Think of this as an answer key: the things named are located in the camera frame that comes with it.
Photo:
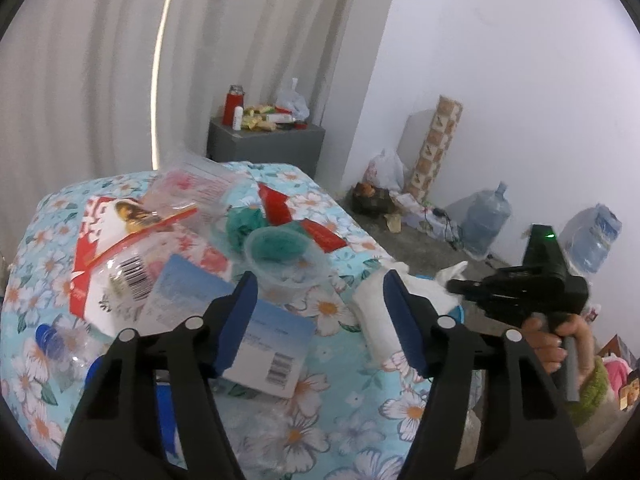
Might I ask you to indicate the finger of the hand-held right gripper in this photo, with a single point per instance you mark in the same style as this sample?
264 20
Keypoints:
462 286
495 306

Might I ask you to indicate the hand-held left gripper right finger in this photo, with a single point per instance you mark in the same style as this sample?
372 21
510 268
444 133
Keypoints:
400 320

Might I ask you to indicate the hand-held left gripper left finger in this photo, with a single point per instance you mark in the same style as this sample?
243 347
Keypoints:
237 320

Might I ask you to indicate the clear plastic container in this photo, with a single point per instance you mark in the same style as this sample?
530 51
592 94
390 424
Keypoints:
290 280

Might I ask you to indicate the white and blue box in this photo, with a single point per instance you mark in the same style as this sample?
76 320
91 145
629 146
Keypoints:
180 285

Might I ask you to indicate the red wrapper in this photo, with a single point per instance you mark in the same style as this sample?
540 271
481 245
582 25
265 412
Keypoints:
274 205
324 236

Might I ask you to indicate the clear pink printed package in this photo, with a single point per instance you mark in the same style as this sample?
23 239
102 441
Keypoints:
200 182

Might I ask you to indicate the person's right hand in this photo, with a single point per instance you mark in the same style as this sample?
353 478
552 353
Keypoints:
542 347

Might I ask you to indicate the large water jug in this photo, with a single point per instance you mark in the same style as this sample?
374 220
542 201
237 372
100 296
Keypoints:
592 240
485 222

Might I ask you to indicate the long patterned box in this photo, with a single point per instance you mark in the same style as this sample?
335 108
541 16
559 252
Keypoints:
417 215

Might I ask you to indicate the crumpled brown paper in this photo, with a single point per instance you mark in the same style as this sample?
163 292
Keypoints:
393 222

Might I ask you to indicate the brown cardboard box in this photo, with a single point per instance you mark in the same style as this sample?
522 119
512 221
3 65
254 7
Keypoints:
620 347

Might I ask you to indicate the green cloth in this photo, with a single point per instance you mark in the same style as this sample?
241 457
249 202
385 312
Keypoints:
245 225

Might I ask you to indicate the pink cloth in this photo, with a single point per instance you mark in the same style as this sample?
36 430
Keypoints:
616 370

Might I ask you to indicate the floral blue bedsheet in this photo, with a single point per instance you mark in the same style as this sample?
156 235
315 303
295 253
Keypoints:
340 410

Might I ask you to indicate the dark bag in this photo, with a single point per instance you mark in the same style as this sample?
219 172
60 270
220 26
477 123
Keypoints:
370 199

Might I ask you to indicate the white plastic bag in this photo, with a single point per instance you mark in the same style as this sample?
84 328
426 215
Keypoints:
387 170

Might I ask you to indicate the red and white snack bag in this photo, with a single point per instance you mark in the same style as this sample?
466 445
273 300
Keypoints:
115 250

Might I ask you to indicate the patterned paper roll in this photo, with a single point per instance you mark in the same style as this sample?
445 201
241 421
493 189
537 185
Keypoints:
435 145

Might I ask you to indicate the grey cabinet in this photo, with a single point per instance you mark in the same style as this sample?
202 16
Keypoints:
265 147

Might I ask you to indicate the plastic bottle with blue label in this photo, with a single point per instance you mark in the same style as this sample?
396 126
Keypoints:
65 355

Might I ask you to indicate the small white bottle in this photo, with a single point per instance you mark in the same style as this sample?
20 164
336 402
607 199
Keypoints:
238 119

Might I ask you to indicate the yellow snack packets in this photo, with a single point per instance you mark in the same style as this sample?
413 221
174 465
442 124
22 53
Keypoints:
259 117

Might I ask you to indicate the red and white tube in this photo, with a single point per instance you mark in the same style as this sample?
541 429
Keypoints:
281 118

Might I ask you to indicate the red thermos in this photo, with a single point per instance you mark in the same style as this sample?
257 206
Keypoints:
232 102

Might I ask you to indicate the clear plastic bag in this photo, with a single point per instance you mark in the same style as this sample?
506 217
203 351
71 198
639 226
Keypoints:
294 100

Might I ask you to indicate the white curtain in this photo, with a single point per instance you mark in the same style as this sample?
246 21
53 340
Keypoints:
90 60

